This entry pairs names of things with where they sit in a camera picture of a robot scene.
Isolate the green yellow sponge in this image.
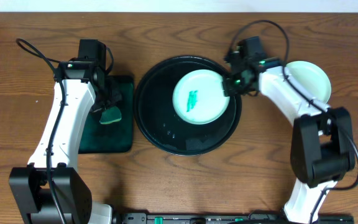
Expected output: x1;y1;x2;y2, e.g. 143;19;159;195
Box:
99;106;122;125

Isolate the round black tray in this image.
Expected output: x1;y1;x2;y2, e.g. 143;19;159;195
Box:
134;55;242;156

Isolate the mint green plate with stain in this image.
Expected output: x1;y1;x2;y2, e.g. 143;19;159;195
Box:
287;61;332;103

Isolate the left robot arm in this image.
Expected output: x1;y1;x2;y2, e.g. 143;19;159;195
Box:
9;69;114;223

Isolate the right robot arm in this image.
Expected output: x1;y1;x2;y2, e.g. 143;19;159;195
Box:
223;60;358;223

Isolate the black rectangular water tray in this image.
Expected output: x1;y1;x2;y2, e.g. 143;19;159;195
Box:
79;75;134;154

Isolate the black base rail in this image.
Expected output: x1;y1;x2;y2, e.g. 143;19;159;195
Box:
113;212;355;224

